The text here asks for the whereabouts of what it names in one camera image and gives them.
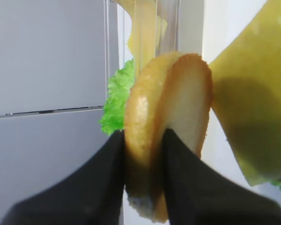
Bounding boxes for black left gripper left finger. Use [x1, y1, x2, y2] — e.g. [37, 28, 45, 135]
[1, 131, 125, 225]

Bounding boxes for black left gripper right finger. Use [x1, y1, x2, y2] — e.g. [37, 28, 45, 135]
[163, 129, 281, 225]

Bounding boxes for leaning cheese slices in container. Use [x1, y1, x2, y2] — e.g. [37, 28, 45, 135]
[116, 0, 167, 73]

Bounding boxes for bun slice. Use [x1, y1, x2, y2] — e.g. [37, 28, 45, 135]
[124, 51, 213, 223]

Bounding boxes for clear lettuce cheese container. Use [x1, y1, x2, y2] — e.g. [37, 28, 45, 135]
[104, 0, 180, 97]

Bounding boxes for green lettuce leaf in container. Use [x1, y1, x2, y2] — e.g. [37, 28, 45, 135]
[99, 60, 134, 135]

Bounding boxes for cheese slice on burger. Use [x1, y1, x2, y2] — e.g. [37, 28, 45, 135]
[210, 0, 281, 186]

